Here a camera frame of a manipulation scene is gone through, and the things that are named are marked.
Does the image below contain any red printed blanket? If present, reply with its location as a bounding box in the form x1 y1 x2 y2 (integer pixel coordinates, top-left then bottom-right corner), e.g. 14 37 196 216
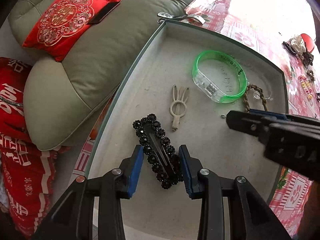
1 57 57 239

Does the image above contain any strawberry pattern tablecloth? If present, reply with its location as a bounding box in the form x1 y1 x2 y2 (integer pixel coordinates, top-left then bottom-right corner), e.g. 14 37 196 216
67 0 320 238

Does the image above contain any cream scrunchie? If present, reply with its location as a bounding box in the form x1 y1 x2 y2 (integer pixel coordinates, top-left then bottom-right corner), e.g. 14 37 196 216
290 35 306 55

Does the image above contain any red plastic chair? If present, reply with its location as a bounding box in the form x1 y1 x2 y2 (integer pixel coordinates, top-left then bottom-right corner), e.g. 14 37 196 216
301 33 315 53

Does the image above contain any black smartphone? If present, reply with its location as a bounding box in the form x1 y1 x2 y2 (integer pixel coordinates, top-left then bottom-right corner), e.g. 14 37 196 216
87 2 120 25

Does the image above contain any dark patterned scrunchie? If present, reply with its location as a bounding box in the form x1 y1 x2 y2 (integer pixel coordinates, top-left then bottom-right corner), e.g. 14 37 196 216
302 51 313 67

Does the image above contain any brown braided bracelet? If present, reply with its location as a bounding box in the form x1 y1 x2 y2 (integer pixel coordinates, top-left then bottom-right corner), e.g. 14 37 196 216
242 84 269 113

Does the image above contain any green armchair sofa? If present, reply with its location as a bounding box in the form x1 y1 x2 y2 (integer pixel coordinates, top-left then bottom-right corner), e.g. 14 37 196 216
8 0 193 151

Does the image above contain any red embroidered cushion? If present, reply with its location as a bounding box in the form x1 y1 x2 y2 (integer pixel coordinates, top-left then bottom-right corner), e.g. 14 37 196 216
22 0 121 62

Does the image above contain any green translucent bangle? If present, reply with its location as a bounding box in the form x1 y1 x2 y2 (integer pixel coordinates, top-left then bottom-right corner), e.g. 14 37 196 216
192 50 247 103

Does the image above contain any black beaded hair clip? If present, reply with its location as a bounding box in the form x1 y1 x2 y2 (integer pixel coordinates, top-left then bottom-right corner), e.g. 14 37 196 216
132 113 183 190

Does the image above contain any grey shallow tray box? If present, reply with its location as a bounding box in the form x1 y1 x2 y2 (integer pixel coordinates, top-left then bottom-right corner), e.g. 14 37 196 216
88 22 289 239

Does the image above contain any pastel spiral hair tie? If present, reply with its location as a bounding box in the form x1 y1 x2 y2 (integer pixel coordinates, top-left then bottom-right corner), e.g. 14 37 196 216
298 75 314 100

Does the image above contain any beige rabbit hair clip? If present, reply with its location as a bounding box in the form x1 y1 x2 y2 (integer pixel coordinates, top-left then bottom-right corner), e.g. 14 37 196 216
169 85 189 131

